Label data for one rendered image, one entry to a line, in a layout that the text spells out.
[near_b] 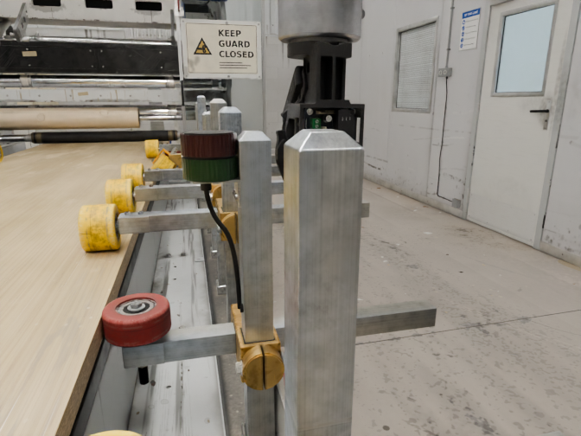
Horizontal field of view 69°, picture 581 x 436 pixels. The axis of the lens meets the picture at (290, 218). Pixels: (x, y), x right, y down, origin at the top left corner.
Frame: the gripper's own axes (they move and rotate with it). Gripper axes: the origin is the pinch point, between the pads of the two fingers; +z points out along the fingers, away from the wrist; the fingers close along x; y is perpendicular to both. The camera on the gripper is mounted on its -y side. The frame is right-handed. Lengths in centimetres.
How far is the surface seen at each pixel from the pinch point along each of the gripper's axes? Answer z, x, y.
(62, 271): 11.3, -34.5, -17.2
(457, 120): 4, 250, -331
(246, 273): 5.2, -9.0, 4.6
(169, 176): 7, -20, -75
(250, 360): 14.9, -9.2, 7.1
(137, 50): -42, -39, -227
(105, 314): 10.6, -25.4, 0.2
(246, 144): -9.5, -8.6, 4.6
